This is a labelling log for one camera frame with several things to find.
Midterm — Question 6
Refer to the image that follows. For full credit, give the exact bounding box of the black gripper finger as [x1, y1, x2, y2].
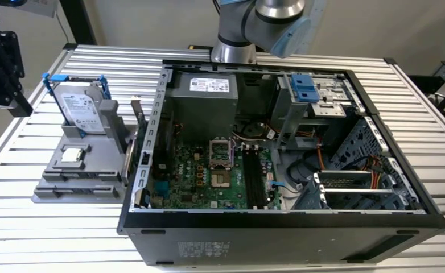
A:
[0, 30, 35, 118]

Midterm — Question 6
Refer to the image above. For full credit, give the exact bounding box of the black RAM slot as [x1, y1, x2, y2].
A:
[247, 144, 259, 210]
[243, 144, 254, 210]
[258, 144, 268, 210]
[254, 144, 263, 210]

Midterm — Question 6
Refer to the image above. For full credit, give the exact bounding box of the hard disk in blue carrier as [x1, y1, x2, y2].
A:
[41, 72, 112, 137]

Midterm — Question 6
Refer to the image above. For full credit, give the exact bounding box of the silver CPU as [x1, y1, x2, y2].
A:
[60, 147, 85, 163]

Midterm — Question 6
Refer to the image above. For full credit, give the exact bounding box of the grey parts rack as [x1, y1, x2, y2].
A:
[32, 98, 140, 204]

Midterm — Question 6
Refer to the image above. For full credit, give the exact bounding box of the grey power supply box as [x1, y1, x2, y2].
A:
[164, 72, 239, 140]

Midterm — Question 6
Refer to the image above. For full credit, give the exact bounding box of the CPU socket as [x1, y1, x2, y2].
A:
[210, 169, 234, 189]

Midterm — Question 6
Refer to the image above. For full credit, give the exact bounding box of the green motherboard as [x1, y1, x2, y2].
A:
[146, 140, 285, 211]

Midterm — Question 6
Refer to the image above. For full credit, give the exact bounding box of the metal optical drive cage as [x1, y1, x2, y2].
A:
[270, 72, 358, 148]

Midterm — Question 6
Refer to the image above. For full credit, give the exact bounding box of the blue drive latch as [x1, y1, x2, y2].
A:
[290, 73, 319, 104]

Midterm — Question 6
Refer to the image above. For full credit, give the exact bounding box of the black PC case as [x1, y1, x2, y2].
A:
[115, 58, 445, 267]

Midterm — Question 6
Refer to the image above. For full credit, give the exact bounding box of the metal disk bay cage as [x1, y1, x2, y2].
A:
[294, 169, 411, 211]

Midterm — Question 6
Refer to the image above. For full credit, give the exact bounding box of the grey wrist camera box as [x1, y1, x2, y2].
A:
[8, 0, 59, 19]

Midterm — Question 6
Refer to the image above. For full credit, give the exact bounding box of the black metal post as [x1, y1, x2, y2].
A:
[57, 0, 97, 46]

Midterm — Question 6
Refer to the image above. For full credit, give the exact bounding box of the metal socket cover frame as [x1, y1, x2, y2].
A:
[208, 138, 234, 169]

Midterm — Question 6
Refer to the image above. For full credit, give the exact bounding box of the wire locking lever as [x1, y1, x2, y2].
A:
[230, 138, 240, 171]

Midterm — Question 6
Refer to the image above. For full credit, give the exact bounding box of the beige yellow black wire bundle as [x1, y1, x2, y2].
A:
[231, 121, 285, 143]

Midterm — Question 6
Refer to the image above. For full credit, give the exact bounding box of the thick black cable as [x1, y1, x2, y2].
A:
[286, 158, 322, 189]

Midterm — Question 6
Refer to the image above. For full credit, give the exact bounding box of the orange red power wire harness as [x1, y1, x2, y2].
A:
[297, 126, 385, 191]

